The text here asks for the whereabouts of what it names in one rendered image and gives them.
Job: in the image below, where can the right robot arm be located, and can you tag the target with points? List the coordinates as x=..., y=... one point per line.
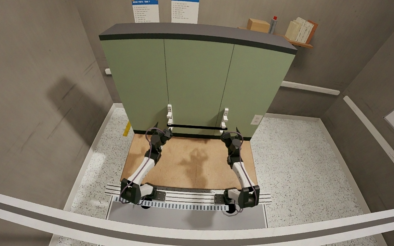
x=244, y=199

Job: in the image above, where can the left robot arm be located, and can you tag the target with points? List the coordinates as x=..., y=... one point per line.
x=135, y=192

